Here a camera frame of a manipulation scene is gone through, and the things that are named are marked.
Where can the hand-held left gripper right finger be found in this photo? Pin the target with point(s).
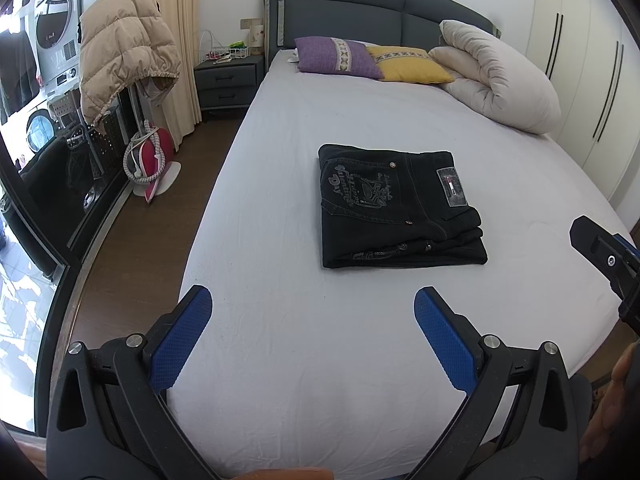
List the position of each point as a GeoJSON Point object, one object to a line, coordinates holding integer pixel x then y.
{"type": "Point", "coordinates": [445, 340]}

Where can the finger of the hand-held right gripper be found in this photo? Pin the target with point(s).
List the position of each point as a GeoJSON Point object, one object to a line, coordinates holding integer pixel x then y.
{"type": "Point", "coordinates": [585, 240]}

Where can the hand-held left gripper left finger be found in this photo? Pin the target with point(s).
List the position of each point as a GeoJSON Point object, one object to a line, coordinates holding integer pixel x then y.
{"type": "Point", "coordinates": [177, 340]}

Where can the black denim pants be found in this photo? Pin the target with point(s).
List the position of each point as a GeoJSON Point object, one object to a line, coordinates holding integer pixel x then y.
{"type": "Point", "coordinates": [380, 210]}

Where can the glass sliding door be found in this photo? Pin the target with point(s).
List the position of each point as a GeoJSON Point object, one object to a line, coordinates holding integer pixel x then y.
{"type": "Point", "coordinates": [60, 240]}

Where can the bed with white sheet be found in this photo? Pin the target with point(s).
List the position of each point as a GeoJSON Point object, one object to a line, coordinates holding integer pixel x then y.
{"type": "Point", "coordinates": [280, 200]}

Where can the white wardrobe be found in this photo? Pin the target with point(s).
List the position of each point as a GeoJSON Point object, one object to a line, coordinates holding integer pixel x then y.
{"type": "Point", "coordinates": [585, 60]}

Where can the rolled white duvet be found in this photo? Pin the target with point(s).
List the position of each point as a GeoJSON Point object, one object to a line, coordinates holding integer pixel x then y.
{"type": "Point", "coordinates": [500, 80]}

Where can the red appliance on white stand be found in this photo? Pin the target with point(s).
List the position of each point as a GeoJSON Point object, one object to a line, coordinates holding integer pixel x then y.
{"type": "Point", "coordinates": [150, 160]}

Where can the yellow pillow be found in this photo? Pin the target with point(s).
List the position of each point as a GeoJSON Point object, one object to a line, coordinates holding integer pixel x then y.
{"type": "Point", "coordinates": [410, 67]}

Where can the white washing machine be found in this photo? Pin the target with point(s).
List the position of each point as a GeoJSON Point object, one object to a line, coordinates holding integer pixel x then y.
{"type": "Point", "coordinates": [42, 127]}

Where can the grey nightstand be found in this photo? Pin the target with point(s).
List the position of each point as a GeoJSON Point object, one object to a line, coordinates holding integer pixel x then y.
{"type": "Point", "coordinates": [227, 85]}

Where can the beige puffer jacket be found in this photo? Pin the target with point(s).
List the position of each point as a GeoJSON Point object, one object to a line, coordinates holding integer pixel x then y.
{"type": "Point", "coordinates": [120, 45]}

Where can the purple pillow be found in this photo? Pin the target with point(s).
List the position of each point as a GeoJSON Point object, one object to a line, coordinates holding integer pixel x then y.
{"type": "Point", "coordinates": [330, 55]}

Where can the dark hanging garment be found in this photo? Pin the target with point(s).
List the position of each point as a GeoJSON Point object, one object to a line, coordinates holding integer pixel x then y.
{"type": "Point", "coordinates": [17, 75]}

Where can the white box on nightstand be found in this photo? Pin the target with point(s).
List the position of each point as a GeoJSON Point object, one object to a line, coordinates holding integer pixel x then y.
{"type": "Point", "coordinates": [257, 37]}

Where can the grey padded headboard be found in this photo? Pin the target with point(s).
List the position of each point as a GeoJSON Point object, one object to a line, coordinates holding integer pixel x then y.
{"type": "Point", "coordinates": [350, 10]}

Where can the beige curtain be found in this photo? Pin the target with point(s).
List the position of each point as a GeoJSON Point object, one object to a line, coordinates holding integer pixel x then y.
{"type": "Point", "coordinates": [170, 10]}

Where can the white dryer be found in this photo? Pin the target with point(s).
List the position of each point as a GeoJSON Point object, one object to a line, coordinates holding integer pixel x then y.
{"type": "Point", "coordinates": [55, 25]}

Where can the wall socket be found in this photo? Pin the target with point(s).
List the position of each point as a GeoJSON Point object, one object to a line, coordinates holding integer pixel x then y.
{"type": "Point", "coordinates": [246, 23]}

